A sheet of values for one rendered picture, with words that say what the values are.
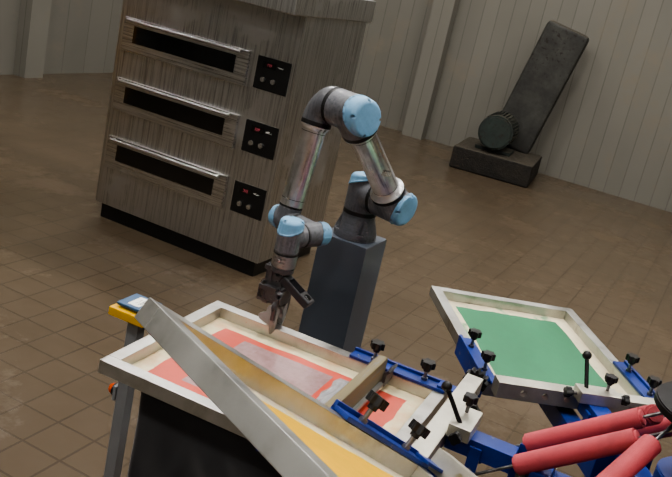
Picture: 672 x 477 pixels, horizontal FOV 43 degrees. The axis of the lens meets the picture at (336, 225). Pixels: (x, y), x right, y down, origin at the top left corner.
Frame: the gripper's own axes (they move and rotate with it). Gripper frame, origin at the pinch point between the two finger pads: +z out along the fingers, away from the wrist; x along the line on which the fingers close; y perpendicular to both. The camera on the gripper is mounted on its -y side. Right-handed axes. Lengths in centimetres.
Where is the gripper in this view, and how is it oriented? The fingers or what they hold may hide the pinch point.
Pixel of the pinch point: (276, 328)
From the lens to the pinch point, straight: 269.0
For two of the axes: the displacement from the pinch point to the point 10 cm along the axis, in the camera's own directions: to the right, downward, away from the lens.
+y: -8.9, -3.0, 3.3
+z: -2.1, 9.4, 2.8
